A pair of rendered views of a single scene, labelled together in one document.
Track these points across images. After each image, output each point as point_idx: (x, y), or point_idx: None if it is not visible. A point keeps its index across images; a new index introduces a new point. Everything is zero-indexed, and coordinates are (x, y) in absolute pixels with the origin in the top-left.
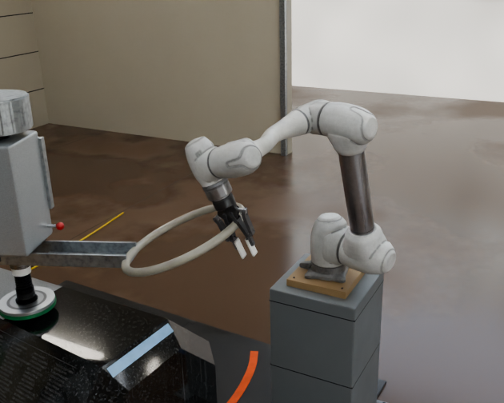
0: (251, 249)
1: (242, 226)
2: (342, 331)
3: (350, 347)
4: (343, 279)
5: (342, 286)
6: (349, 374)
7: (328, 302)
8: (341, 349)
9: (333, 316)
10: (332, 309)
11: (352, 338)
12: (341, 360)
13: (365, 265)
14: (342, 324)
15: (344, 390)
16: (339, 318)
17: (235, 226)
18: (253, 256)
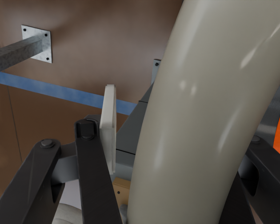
0: (104, 98)
1: (80, 198)
2: (127, 139)
3: (125, 126)
4: (120, 208)
5: (119, 196)
6: (137, 109)
7: None
8: (137, 126)
9: (133, 154)
10: (130, 161)
11: (118, 133)
12: (141, 118)
13: (60, 213)
14: (123, 145)
15: (148, 100)
16: (125, 150)
17: (130, 194)
18: (112, 85)
